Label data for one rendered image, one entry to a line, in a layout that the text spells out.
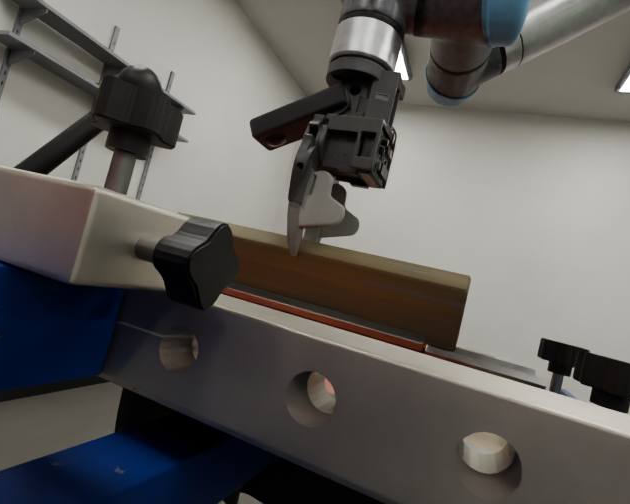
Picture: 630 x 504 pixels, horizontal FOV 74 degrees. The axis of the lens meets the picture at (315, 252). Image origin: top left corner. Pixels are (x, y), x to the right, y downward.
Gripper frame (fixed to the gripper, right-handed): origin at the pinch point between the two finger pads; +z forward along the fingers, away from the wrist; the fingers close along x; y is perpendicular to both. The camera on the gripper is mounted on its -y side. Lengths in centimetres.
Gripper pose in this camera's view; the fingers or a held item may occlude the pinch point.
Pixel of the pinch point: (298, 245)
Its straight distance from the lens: 46.3
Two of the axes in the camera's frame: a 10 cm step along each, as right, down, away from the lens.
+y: 9.0, 2.1, -3.7
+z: -2.5, 9.7, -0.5
